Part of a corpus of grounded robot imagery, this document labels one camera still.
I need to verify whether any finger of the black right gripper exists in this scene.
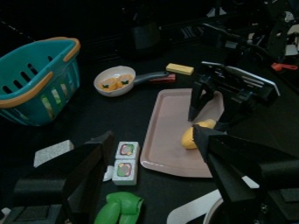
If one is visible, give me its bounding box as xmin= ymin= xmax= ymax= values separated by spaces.
xmin=186 ymin=80 xmax=216 ymax=123
xmin=212 ymin=112 xmax=244 ymax=133

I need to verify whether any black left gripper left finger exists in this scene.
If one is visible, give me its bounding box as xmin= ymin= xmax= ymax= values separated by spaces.
xmin=13 ymin=129 xmax=117 ymax=224

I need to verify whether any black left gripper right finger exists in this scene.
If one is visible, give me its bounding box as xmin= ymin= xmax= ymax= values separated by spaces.
xmin=190 ymin=124 xmax=299 ymax=206

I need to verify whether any yellow toy corn cob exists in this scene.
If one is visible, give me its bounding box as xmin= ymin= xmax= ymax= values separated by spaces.
xmin=180 ymin=118 xmax=218 ymax=151

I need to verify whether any green toy corn husk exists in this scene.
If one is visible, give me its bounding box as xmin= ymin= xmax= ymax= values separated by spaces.
xmin=92 ymin=191 xmax=145 ymax=224

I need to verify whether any small white toy piece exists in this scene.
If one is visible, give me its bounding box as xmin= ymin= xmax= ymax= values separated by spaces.
xmin=102 ymin=164 xmax=114 ymax=182

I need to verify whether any gray speckled block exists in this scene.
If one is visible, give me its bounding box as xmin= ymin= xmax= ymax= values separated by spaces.
xmin=32 ymin=139 xmax=74 ymax=169

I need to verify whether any yellow rectangular toy block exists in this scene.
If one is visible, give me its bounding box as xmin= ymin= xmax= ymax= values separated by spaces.
xmin=164 ymin=62 xmax=194 ymax=76

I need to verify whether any red toy piece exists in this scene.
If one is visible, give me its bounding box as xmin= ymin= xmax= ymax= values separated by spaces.
xmin=146 ymin=73 xmax=177 ymax=85

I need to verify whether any red plastic clip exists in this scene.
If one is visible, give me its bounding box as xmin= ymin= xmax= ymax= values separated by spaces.
xmin=270 ymin=61 xmax=299 ymax=73

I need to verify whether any pink rectangular plastic tray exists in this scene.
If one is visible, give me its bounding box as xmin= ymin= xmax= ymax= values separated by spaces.
xmin=138 ymin=87 xmax=225 ymax=179

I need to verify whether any white plastic toy board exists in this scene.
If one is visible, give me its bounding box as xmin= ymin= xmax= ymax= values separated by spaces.
xmin=165 ymin=188 xmax=225 ymax=224

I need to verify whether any white toy frying pan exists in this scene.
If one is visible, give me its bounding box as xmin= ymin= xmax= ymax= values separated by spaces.
xmin=92 ymin=65 xmax=172 ymax=98

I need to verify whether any teal basket with orange rim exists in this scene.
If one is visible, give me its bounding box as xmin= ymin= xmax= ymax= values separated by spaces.
xmin=0 ymin=36 xmax=81 ymax=127

